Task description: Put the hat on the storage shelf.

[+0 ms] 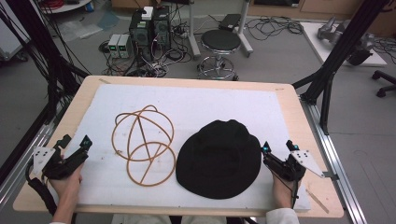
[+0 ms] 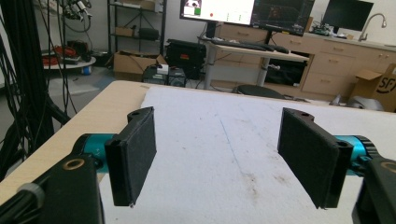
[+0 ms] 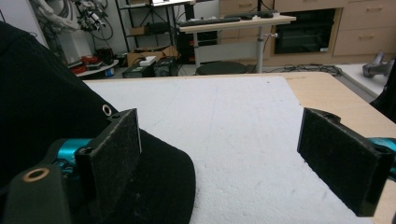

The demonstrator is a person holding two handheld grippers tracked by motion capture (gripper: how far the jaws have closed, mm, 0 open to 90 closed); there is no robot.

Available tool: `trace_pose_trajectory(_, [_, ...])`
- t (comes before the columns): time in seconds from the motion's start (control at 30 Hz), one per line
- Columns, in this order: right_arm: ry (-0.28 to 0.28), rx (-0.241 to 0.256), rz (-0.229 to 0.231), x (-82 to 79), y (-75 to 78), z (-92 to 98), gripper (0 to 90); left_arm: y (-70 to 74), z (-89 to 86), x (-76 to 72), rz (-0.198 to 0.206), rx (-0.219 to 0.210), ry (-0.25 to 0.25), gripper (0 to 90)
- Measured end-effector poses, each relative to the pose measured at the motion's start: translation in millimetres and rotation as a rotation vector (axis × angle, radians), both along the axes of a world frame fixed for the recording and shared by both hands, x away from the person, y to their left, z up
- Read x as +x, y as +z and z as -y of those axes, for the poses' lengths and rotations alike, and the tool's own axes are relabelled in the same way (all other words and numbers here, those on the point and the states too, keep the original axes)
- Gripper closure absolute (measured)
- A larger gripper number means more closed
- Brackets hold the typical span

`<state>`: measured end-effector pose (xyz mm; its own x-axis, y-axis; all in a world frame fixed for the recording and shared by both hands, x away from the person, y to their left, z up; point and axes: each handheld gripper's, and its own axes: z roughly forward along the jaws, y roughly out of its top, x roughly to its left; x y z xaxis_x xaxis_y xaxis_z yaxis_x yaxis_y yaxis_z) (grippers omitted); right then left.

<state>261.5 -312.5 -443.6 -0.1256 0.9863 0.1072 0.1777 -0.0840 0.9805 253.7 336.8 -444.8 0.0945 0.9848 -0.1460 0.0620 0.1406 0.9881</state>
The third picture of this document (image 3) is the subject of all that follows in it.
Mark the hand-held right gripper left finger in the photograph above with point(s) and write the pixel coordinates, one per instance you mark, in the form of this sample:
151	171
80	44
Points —
118	149

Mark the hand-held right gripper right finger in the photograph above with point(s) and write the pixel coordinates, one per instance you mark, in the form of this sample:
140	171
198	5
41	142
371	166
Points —
336	155

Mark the black cap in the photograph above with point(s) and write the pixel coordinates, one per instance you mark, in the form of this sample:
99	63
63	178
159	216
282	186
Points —
40	102

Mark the dark cloth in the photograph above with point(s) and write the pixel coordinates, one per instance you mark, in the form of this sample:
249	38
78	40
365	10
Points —
387	99

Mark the round white low table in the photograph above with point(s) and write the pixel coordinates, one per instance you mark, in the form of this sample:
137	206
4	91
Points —
99	69

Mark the black equipment case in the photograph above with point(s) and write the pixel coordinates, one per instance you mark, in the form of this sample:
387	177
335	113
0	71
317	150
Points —
162	68

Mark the small white box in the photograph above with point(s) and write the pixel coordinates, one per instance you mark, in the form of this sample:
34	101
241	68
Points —
148	60

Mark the brown cardboard box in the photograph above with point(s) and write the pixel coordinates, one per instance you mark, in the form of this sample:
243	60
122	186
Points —
134	57

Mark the red tool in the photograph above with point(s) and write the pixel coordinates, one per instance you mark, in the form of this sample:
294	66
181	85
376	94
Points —
88	59

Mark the grey metal device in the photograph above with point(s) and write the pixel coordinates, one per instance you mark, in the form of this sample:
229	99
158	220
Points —
375	67

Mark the white foam board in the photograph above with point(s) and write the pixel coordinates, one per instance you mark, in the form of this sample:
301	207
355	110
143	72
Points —
224	130

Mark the light wooden cabinet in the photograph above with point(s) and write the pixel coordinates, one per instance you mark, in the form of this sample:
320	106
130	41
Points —
361	40

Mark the white robot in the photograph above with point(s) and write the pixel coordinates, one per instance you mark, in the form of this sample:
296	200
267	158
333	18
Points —
71	40

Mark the black metal shelf rack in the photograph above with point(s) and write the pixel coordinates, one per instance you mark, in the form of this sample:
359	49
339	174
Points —
149	28

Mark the black computer tower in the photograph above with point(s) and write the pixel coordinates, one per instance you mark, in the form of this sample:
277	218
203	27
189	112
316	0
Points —
199	46

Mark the black round stool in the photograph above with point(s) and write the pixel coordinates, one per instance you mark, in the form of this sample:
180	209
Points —
221	67

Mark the long black keyboard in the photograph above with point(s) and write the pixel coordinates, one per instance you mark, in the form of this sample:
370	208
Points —
208	21

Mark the short black keyboard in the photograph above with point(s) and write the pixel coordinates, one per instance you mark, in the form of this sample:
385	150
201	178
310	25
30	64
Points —
252	14

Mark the light wooden standing desk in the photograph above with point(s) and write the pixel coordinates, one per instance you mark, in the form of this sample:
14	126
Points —
236	24

